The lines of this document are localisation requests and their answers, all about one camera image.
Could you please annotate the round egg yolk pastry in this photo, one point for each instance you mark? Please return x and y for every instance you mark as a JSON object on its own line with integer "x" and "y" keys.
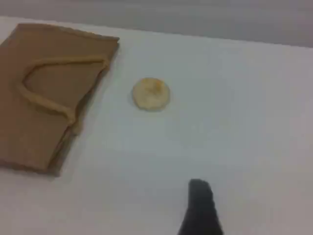
{"x": 151, "y": 96}

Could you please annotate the brown jute tote bag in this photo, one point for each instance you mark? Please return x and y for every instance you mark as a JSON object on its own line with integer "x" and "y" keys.
{"x": 61, "y": 51}

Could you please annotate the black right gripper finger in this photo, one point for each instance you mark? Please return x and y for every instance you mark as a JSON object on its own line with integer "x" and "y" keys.
{"x": 203, "y": 208}

